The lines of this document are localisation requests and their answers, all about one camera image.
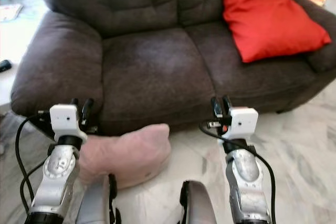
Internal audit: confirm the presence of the pink plush pillow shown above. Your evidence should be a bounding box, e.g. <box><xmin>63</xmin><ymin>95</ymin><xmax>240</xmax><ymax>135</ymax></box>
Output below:
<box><xmin>79</xmin><ymin>123</ymin><xmax>171</xmax><ymax>189</ymax></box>

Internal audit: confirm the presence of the dark grey fabric sofa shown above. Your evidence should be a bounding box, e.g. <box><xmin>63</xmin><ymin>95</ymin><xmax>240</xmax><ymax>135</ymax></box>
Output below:
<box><xmin>10</xmin><ymin>0</ymin><xmax>336</xmax><ymax>136</ymax></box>

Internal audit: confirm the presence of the red pillow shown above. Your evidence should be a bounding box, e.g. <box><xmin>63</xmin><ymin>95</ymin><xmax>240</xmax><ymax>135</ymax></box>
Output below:
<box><xmin>219</xmin><ymin>0</ymin><xmax>332</xmax><ymax>63</ymax></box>

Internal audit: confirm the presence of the white table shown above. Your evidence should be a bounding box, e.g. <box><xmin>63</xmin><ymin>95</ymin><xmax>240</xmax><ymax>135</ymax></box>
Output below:
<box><xmin>0</xmin><ymin>59</ymin><xmax>14</xmax><ymax>114</ymax></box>

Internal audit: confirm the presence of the black remote control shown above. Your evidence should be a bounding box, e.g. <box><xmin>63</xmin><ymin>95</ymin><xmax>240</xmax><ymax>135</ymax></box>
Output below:
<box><xmin>0</xmin><ymin>60</ymin><xmax>13</xmax><ymax>73</ymax></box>

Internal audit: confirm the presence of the silver robot right leg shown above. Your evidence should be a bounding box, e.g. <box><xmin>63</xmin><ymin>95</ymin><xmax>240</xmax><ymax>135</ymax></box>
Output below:
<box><xmin>180</xmin><ymin>180</ymin><xmax>218</xmax><ymax>224</ymax></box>

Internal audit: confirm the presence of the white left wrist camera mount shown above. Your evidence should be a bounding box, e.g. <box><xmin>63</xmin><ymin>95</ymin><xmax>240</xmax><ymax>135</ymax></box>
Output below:
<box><xmin>50</xmin><ymin>104</ymin><xmax>87</xmax><ymax>143</ymax></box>

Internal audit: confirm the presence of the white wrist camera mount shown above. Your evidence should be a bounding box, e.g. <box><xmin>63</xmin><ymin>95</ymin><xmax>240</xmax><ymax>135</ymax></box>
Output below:
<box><xmin>50</xmin><ymin>104</ymin><xmax>87</xmax><ymax>143</ymax></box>
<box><xmin>228</xmin><ymin>107</ymin><xmax>259</xmax><ymax>141</ymax></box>

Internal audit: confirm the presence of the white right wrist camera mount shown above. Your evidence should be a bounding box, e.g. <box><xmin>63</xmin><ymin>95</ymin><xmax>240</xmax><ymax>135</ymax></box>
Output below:
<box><xmin>228</xmin><ymin>107</ymin><xmax>259</xmax><ymax>141</ymax></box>

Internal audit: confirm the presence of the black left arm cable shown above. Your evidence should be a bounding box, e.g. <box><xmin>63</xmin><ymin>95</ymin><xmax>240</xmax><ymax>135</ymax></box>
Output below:
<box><xmin>15</xmin><ymin>114</ymin><xmax>50</xmax><ymax>211</ymax></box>

